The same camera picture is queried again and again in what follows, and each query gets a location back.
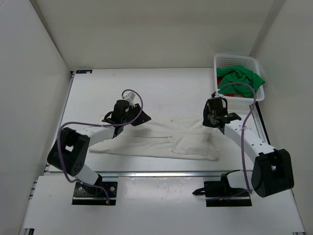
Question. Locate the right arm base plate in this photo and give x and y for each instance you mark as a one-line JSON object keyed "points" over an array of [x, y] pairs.
{"points": [[221, 194]]}

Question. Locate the green t shirt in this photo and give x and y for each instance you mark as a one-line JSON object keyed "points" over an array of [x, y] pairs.
{"points": [[238, 75]]}

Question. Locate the blue table label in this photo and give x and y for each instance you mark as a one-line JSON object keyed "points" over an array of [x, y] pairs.
{"points": [[84, 71]]}

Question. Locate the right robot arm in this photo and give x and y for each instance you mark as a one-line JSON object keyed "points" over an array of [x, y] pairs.
{"points": [[272, 169]]}

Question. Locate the white t shirt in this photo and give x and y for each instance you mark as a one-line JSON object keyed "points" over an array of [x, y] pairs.
{"points": [[174, 138]]}

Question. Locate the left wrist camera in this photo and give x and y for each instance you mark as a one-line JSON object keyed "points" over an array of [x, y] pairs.
{"points": [[129, 97]]}

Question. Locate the white plastic basket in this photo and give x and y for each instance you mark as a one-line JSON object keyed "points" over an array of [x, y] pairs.
{"points": [[222, 61]]}

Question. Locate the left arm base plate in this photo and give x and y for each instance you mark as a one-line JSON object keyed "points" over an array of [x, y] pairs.
{"points": [[103, 195]]}

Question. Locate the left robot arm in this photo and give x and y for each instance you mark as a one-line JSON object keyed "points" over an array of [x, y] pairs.
{"points": [[75, 138]]}

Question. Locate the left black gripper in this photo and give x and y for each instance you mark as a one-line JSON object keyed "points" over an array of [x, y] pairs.
{"points": [[143, 118]]}

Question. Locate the aluminium front rail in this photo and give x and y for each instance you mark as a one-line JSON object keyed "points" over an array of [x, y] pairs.
{"points": [[137, 174]]}

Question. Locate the red t shirt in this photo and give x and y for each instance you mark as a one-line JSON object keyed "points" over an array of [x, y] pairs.
{"points": [[231, 91]]}

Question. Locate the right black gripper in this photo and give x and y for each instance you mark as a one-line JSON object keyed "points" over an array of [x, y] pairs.
{"points": [[206, 122]]}

